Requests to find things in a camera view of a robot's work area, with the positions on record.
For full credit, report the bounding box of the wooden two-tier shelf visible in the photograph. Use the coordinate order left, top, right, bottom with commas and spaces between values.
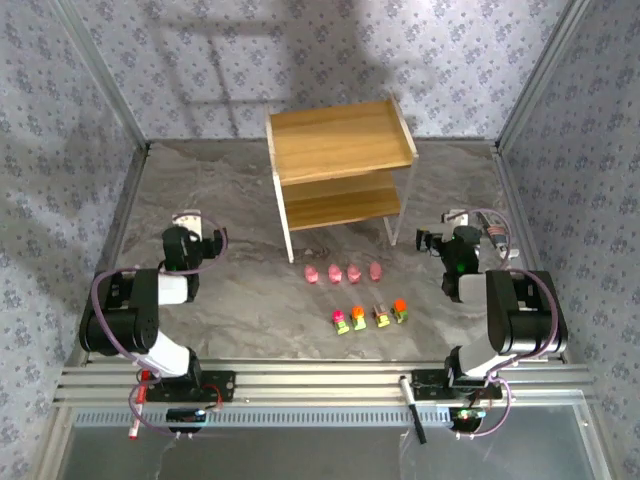
263, 92, 420, 265

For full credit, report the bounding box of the grey tool with red stripes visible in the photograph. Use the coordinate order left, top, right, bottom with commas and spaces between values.
474, 210, 521, 261

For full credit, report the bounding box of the black controller board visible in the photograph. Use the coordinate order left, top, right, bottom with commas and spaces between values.
449, 407, 486, 434
166, 407, 209, 434

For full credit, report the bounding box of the black marker pen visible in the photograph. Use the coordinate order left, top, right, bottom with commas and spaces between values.
398, 375, 429, 445

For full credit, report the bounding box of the red marker pen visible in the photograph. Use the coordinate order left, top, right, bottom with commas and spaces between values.
128, 369, 151, 441

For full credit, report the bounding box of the grey glossy panel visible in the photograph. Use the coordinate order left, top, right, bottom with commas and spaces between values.
64, 407, 601, 480

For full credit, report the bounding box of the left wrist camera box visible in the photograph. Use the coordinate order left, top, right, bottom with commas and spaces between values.
172, 212, 202, 240

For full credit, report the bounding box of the aluminium side rail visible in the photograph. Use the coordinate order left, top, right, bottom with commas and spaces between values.
62, 144, 151, 369
492, 142, 567, 362

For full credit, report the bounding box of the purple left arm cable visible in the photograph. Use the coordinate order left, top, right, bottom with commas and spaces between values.
91, 215, 230, 439

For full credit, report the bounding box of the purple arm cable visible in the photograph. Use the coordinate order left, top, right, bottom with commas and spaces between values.
91, 215, 230, 439
457, 207, 562, 440

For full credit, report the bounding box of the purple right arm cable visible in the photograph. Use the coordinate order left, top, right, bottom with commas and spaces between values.
457, 207, 562, 440

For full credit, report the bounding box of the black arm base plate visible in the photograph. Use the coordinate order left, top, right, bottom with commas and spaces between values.
142, 369, 237, 404
412, 368, 504, 401

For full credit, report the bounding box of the aluminium mounting rail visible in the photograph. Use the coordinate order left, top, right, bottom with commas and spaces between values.
53, 358, 596, 406

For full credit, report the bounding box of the grey slotted cable duct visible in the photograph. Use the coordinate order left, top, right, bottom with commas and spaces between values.
72, 404, 451, 429

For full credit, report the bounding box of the aluminium frame post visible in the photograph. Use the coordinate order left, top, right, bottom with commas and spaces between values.
496, 0, 592, 151
49, 0, 152, 151

